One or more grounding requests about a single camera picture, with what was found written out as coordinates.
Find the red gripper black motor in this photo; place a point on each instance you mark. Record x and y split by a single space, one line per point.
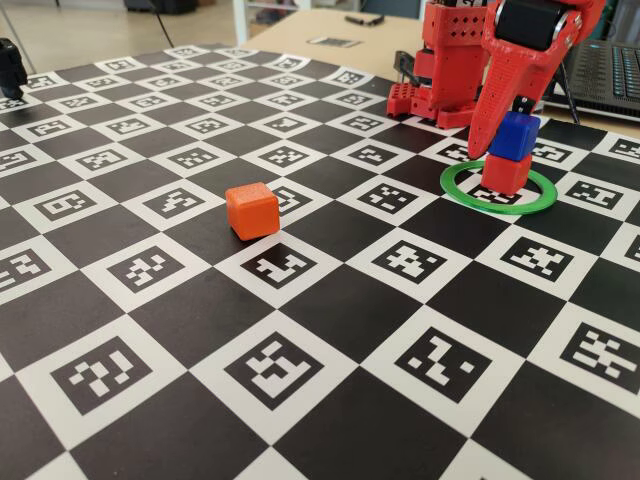
526 24

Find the blue cube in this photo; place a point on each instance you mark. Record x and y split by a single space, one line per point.
517 137

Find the red cube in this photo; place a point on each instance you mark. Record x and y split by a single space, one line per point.
505 175

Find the orange cube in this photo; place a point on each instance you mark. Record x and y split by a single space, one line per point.
252 212

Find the grey laptop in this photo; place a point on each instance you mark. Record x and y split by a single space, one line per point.
610 75

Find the printed marker paper sheet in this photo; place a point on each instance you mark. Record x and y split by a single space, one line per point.
335 42

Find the black white marker checkerboard mat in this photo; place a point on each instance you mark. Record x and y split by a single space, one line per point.
320 325

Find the black box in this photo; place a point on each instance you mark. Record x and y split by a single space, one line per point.
165 5

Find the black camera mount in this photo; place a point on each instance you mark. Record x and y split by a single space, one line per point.
11 65

